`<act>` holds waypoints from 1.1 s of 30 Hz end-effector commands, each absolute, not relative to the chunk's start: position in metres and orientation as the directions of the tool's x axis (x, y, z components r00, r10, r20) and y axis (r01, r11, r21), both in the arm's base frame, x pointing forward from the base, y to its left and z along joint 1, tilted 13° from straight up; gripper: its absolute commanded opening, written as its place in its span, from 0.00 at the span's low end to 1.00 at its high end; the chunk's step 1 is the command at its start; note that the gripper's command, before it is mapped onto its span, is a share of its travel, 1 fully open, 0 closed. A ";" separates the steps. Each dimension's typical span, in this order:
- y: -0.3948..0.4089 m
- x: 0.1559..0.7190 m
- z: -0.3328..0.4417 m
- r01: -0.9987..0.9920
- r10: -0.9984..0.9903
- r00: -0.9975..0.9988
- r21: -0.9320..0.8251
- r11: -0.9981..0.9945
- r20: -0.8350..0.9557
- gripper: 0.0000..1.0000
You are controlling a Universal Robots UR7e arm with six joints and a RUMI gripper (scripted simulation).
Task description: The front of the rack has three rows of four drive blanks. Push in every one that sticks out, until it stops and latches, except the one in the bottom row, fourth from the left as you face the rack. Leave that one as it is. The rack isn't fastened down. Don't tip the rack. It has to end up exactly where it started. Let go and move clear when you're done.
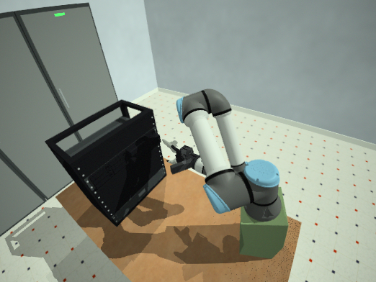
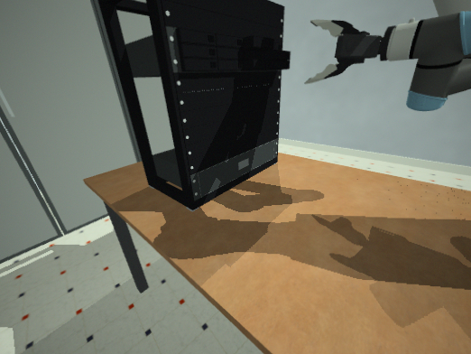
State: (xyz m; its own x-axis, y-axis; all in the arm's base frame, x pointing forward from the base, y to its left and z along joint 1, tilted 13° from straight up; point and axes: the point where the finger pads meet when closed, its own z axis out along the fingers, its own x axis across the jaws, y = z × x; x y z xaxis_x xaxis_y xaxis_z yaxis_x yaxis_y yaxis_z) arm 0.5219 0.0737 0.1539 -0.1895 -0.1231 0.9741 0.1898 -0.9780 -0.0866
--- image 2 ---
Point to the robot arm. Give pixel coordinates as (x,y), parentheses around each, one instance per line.
(439,44)

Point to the black server rack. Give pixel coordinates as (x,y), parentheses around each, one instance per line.
(221,137)

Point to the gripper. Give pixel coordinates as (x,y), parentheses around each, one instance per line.
(337,28)

